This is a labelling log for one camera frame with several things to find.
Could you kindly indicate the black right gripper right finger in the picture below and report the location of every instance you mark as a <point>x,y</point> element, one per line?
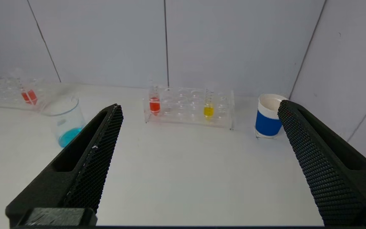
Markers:
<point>335,171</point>

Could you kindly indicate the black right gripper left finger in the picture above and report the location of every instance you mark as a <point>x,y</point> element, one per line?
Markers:
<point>75,171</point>

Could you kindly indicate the clear glass beaker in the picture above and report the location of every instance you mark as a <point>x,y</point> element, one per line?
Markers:
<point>65,124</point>

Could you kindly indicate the test tube with red pigment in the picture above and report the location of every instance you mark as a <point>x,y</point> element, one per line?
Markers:
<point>29,95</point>
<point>154,105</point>

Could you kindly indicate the clear acrylic test tube rack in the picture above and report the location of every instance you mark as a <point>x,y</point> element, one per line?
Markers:
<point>2,92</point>
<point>186,108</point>

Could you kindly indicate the test tube with yellow pigment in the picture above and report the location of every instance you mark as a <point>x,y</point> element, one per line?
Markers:
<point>208,109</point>

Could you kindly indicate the blue and white paper cup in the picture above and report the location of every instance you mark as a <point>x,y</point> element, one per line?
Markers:
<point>267,122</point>

